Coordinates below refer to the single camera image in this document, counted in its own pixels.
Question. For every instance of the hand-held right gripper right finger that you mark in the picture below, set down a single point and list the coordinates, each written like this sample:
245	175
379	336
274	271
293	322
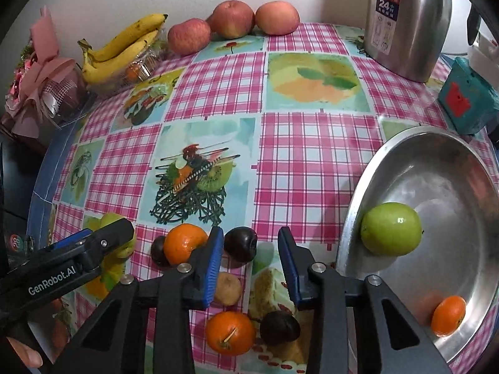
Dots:
288	268

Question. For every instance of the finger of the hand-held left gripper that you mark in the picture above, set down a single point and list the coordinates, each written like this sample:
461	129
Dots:
113	237
72	238

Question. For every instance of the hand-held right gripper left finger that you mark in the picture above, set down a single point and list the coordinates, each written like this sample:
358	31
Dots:
212	265

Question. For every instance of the oval green jujube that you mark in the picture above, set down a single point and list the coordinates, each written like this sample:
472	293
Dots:
126	247

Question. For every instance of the brown kiwi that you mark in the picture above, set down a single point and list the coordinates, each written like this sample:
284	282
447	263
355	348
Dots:
228	289

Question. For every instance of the dark purple plum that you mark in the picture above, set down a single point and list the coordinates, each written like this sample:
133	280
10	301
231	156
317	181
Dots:
240	244
280	328
158	251

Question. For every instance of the tangerine with dry stem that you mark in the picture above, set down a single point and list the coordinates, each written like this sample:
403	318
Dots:
230	333

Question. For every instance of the round metal bowl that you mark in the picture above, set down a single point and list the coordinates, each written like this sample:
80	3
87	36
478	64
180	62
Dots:
440	179

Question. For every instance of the person's left hand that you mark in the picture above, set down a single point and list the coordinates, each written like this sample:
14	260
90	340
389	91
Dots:
25	352

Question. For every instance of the tangerine with green stem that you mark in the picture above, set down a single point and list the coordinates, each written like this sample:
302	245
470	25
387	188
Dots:
183	243

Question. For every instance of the green labelled package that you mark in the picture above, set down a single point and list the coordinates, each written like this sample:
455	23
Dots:
23	246

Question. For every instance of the black device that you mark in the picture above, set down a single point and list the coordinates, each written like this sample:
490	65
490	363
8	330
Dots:
13	187

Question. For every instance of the round green jujube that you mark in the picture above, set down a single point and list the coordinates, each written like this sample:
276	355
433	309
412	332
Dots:
391	229

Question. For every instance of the pink chequered tablecloth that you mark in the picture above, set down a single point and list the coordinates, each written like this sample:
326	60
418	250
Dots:
300	144

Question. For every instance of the pink flower bouquet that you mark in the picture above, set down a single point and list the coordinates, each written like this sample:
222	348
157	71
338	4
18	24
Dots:
43	81

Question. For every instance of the small tangerine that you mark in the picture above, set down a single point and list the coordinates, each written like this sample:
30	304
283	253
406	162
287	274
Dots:
448	316

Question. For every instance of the clear plastic container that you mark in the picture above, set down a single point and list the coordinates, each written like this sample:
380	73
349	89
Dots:
146	66

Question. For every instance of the red apple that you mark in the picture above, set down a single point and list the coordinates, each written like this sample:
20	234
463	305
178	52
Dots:
189	36
277	17
232	19

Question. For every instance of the teal box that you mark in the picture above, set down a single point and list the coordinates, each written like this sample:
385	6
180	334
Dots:
469	93

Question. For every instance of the stainless steel thermos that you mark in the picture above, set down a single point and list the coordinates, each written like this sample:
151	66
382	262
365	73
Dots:
417	27

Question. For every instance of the black object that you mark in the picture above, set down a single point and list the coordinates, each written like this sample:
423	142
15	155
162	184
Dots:
473	25

